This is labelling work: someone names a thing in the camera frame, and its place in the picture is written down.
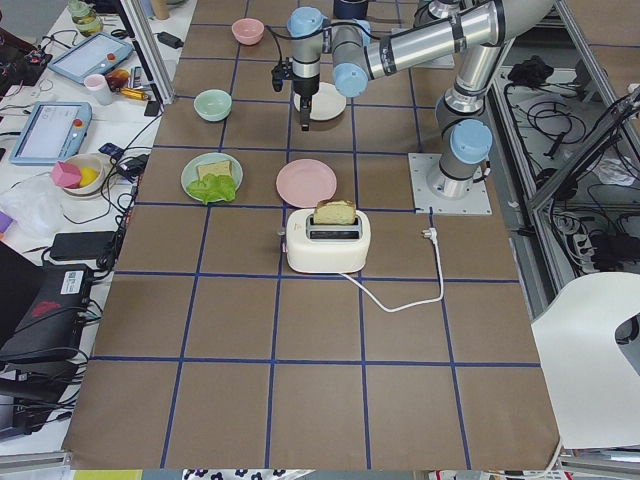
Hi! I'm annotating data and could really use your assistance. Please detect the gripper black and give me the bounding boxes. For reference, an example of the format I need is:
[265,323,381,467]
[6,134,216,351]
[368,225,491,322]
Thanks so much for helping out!
[292,75,320,131]

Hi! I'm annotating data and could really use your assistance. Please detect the pink plate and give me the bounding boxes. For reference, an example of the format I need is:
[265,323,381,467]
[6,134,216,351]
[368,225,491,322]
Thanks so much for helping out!
[276,159,337,208]

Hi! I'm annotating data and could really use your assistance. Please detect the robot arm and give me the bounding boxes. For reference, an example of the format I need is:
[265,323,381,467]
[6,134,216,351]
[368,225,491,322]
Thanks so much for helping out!
[271,1,553,140]

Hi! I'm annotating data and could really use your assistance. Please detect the cream white plate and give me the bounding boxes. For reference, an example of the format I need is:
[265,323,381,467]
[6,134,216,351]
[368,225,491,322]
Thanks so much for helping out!
[310,81,346,121]

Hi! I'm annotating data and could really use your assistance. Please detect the mint green bowl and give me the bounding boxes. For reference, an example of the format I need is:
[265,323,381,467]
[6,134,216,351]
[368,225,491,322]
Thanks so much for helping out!
[193,89,232,122]

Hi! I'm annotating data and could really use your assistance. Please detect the pink bowl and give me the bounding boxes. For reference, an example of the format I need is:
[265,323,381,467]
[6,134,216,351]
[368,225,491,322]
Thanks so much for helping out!
[231,18,265,46]

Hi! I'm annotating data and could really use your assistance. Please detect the bread slice on plate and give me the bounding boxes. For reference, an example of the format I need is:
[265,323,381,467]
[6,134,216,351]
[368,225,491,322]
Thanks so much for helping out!
[196,160,232,180]

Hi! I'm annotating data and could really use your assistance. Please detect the dark blue saucepan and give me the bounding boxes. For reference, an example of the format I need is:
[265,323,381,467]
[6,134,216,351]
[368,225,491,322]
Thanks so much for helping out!
[333,0,369,20]

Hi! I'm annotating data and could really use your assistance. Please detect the toast slice in toaster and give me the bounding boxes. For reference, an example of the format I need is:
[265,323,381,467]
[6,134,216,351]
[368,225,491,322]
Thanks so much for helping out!
[313,200,356,225]

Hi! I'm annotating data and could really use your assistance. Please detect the mint green plate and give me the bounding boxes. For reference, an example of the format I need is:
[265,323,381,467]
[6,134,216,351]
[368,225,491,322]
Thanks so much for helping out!
[181,153,243,200]

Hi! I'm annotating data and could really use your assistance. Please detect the green lettuce leaf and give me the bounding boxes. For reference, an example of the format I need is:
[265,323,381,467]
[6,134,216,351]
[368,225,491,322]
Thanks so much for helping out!
[187,174,236,204]

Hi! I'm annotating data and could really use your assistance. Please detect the white toaster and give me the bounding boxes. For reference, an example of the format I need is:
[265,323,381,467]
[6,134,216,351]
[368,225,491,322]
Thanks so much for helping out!
[284,209,371,274]

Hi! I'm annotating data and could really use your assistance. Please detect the black power adapter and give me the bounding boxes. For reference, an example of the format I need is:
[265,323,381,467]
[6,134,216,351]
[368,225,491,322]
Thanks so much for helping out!
[156,32,184,49]

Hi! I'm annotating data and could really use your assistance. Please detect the red yellow mango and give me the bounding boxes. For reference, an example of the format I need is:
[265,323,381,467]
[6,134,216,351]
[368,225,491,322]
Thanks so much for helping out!
[105,69,130,92]

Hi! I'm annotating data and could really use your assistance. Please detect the pink cup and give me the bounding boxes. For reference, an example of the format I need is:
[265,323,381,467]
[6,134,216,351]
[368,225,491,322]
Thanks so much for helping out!
[83,74,113,106]

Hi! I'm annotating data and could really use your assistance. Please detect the blue teach pendant far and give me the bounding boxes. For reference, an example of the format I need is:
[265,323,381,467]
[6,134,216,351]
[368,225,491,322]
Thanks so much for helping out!
[48,32,133,84]

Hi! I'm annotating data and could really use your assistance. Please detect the blue teach pendant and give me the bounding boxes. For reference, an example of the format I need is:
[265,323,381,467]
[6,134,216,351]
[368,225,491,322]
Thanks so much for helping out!
[48,32,133,84]
[9,102,92,166]

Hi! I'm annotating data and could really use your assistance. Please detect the beige bowl with toys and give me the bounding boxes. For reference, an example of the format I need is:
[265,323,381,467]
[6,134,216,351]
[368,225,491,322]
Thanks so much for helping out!
[50,153,109,198]

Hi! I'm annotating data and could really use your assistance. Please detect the green drink bottle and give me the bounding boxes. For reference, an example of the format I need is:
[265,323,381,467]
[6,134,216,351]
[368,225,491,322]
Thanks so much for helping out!
[67,0,103,38]

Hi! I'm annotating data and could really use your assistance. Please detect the blue teach pendant near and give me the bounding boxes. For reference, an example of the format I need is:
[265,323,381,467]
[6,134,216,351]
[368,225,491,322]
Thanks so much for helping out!
[9,102,92,166]

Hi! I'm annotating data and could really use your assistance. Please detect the clear plastic bag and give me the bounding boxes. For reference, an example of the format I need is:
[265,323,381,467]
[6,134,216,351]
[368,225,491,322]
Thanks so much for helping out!
[1,175,64,237]

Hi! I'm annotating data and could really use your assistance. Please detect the white paper sheet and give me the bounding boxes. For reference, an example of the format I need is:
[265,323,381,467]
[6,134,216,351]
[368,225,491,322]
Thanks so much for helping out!
[532,272,639,449]

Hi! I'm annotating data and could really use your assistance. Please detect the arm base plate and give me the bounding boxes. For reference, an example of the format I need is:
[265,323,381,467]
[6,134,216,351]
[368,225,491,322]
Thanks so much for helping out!
[408,153,492,216]
[410,23,454,69]

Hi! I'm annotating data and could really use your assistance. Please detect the white toaster power cable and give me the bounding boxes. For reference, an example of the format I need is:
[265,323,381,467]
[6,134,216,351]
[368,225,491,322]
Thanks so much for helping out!
[337,227,446,314]

